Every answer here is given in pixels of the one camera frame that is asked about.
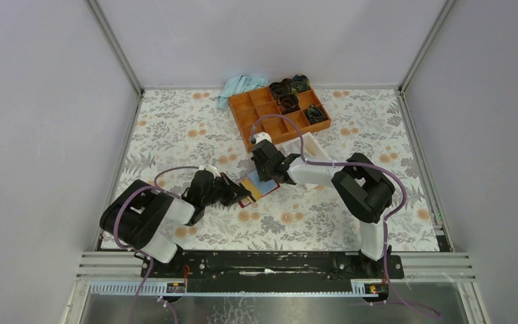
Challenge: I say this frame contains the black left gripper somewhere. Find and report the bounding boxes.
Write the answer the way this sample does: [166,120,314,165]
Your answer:
[202,172,251,208]

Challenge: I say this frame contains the gold credit card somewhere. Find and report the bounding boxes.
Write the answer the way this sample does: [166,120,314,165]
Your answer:
[239,178,264,206]

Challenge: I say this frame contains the red leather card holder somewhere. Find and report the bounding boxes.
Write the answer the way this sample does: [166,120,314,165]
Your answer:
[237,170,280,208]

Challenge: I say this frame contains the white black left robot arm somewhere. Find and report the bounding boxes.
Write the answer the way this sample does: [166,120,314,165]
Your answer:
[99,167,252,277]

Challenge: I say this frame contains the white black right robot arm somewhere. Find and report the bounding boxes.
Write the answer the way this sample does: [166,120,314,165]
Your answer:
[252,140,395,278]

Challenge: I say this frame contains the white card box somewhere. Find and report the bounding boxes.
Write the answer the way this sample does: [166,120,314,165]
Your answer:
[279,132,333,190]

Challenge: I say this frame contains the orange wooden compartment tray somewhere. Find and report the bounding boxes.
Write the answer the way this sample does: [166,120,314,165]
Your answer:
[228,75,332,152]

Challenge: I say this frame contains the rolled tie orange pattern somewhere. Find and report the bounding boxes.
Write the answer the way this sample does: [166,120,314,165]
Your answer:
[277,93,300,115]

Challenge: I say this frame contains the rolled tie green pattern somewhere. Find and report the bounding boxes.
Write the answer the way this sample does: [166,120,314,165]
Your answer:
[304,104,328,125]

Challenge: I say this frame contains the rolled tie dark striped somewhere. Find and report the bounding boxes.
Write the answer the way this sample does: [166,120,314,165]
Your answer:
[268,78,292,101]

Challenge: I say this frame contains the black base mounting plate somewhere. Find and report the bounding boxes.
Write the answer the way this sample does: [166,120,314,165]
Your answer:
[141,250,405,294]

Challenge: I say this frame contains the floral patterned table mat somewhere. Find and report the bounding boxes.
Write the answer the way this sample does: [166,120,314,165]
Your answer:
[116,89,438,251]

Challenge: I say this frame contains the rolled tie yellow green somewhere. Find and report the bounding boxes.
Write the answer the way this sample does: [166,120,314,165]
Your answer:
[291,74,310,93]

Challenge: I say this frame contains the light blue cloth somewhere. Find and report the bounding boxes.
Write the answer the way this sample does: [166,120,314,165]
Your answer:
[218,74,268,111]

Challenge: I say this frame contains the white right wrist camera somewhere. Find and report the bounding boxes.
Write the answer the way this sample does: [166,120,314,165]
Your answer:
[253,132,272,144]

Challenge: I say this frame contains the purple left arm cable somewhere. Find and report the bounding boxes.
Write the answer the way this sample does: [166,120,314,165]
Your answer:
[113,165,206,324]

